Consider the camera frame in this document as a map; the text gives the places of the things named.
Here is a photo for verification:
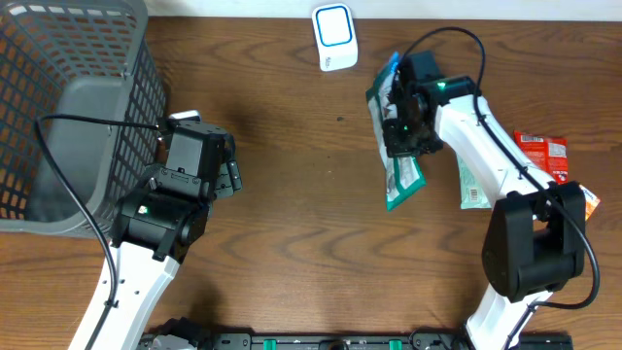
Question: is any green and white package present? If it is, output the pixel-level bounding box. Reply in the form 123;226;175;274
365;52;427;211

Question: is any light green wipes pack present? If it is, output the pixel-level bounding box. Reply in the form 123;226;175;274
457;157;492;210

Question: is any red snack bag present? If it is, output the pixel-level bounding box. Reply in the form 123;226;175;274
513;130;569;185

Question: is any orange and white snack packet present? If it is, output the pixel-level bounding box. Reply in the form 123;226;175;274
579;185;601;221

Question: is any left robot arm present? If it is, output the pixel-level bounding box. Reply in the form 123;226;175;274
70;110;242;349

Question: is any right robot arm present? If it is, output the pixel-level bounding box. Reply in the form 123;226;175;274
380;52;587;349

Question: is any white barcode scanner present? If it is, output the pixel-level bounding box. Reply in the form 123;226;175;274
311;3;359;72

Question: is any grey plastic mesh basket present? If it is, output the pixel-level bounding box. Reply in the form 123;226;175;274
1;0;167;238

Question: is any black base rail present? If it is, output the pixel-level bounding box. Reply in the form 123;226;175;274
135;332;575;350

